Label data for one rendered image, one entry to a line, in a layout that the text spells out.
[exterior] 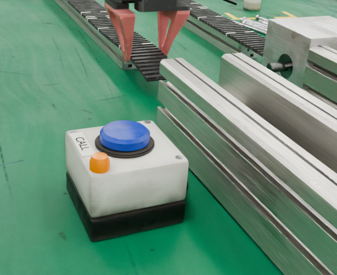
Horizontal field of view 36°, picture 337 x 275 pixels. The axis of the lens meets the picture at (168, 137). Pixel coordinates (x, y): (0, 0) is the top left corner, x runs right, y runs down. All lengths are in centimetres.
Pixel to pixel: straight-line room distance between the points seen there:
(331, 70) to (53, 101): 33
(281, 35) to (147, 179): 35
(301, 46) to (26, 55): 40
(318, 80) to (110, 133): 30
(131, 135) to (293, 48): 31
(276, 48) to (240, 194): 31
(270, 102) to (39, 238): 24
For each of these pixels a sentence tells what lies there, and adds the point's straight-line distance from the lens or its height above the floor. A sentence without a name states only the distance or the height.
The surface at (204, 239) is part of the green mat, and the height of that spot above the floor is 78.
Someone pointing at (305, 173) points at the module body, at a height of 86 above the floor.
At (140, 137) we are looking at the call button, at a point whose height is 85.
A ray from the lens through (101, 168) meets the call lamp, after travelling 38.
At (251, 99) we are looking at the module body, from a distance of 52.
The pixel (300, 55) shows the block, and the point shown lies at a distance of 65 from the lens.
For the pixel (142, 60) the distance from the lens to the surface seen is 69.
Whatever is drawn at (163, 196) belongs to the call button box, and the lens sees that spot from 41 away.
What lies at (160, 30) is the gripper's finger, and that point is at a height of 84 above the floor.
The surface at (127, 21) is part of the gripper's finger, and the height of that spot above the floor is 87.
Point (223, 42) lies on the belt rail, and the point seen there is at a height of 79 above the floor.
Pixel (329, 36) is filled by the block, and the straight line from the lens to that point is 65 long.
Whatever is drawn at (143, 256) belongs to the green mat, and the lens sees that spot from 40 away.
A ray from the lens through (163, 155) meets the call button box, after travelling 40.
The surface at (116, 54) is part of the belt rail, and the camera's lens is 78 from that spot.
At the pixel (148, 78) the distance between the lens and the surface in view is 65.
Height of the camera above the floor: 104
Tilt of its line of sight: 27 degrees down
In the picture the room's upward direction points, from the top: 4 degrees clockwise
